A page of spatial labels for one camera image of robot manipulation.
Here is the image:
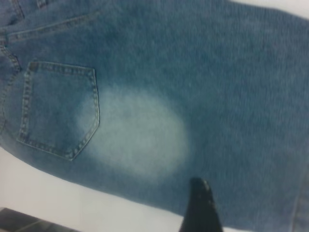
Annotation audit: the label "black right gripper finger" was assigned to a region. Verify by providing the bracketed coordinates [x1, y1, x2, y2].
[179, 177, 224, 232]

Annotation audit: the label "blue denim pants with print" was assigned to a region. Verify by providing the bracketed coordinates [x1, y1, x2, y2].
[0, 0, 309, 232]

